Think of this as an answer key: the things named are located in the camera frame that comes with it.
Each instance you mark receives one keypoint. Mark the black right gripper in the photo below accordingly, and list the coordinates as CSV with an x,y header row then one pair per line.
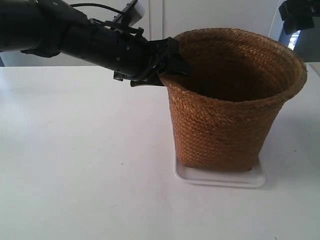
x,y
298,15

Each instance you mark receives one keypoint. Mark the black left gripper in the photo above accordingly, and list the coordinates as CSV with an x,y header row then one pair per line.
x,y
130,57

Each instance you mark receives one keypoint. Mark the brown woven wicker basket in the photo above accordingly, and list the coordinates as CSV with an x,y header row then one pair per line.
x,y
222,113

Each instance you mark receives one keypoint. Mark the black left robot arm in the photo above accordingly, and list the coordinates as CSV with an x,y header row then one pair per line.
x,y
47,28

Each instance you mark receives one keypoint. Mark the white rectangular plastic tray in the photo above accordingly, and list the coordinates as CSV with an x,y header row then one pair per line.
x,y
252,179

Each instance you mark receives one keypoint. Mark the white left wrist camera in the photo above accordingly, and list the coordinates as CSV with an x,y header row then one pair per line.
x,y
131,14

